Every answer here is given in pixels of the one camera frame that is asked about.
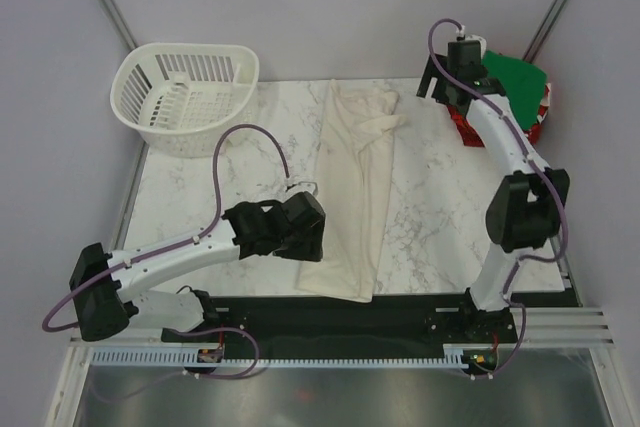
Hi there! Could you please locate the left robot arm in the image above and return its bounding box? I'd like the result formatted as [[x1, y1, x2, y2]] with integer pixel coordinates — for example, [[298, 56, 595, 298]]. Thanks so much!
[[70, 191, 326, 342]]

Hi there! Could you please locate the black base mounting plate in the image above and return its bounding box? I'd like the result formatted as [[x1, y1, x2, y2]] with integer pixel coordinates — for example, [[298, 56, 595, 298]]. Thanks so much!
[[161, 294, 517, 359]]

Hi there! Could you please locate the white slotted cable duct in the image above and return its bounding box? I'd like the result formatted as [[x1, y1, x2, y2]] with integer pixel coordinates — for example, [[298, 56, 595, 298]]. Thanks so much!
[[90, 347, 497, 369]]

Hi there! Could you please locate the folded green t shirt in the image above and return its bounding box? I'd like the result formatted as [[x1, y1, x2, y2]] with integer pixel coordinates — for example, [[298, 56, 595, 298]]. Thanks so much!
[[483, 50, 547, 131]]

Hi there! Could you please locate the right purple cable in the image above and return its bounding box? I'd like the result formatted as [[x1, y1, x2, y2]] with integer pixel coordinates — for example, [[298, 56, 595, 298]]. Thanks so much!
[[427, 19, 569, 381]]

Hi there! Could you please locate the cream white t shirt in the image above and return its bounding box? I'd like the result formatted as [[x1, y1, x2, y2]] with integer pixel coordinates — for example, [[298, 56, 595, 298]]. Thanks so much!
[[296, 80, 406, 303]]

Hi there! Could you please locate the purple cable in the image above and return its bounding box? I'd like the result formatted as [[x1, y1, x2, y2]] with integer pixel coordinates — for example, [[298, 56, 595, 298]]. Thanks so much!
[[41, 124, 266, 401], [427, 19, 569, 381]]

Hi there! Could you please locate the white plastic laundry basket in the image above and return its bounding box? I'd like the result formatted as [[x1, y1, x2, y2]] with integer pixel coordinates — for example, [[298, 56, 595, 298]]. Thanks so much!
[[110, 43, 260, 158]]

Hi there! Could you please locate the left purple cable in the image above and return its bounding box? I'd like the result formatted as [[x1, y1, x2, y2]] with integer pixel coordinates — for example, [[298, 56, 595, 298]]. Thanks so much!
[[41, 124, 266, 401]]

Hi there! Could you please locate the folded red printed t shirt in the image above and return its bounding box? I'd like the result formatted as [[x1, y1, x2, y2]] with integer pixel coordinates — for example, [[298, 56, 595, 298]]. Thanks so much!
[[446, 82, 552, 148]]

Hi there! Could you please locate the left aluminium table rail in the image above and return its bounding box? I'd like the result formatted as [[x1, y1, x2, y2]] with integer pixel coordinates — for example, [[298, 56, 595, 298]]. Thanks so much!
[[107, 141, 149, 252]]

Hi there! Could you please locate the right aluminium frame post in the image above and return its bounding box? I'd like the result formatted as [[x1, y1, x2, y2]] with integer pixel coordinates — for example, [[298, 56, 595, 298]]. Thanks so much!
[[522, 0, 570, 64]]

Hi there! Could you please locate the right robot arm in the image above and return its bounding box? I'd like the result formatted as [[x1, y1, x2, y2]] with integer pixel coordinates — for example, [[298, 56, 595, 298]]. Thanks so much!
[[417, 35, 569, 341]]

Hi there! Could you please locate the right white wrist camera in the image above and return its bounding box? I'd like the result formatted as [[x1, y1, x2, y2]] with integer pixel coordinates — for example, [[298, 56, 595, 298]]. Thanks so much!
[[456, 25, 487, 55]]

